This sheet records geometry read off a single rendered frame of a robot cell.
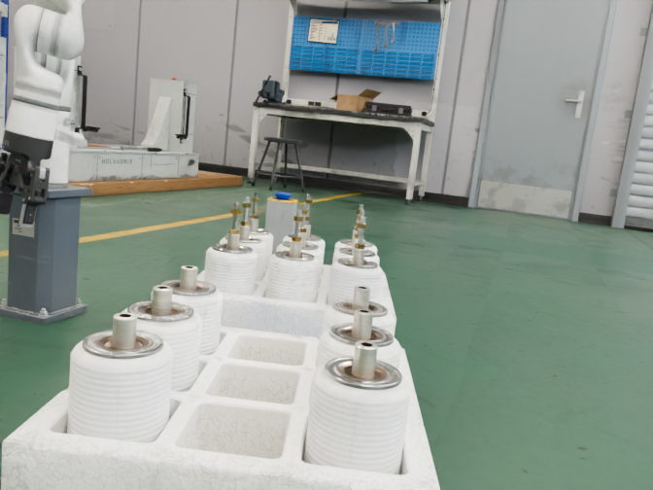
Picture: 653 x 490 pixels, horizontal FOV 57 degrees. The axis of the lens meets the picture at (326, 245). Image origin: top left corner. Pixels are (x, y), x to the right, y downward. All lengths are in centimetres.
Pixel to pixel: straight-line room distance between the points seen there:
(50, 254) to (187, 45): 582
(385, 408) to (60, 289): 107
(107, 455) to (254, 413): 17
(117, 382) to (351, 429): 22
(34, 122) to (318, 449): 73
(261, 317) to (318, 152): 536
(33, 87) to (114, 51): 660
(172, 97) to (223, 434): 429
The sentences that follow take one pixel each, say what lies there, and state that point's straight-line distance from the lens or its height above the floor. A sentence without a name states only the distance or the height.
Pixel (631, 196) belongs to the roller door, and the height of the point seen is 29.
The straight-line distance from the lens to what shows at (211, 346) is 84.
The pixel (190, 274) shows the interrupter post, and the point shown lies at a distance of 84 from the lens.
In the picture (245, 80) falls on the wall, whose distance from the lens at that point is 678.
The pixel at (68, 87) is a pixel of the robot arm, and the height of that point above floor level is 52.
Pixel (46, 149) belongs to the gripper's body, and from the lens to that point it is 112.
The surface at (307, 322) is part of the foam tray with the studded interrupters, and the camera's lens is 108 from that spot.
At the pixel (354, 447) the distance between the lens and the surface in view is 58.
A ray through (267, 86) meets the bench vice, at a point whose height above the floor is 91.
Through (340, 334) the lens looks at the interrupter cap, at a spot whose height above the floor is 25.
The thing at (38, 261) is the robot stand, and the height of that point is 14.
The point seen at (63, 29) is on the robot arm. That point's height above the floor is 60.
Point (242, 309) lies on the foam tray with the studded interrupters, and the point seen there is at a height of 16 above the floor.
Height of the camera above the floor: 47
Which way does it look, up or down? 10 degrees down
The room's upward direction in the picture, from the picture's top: 6 degrees clockwise
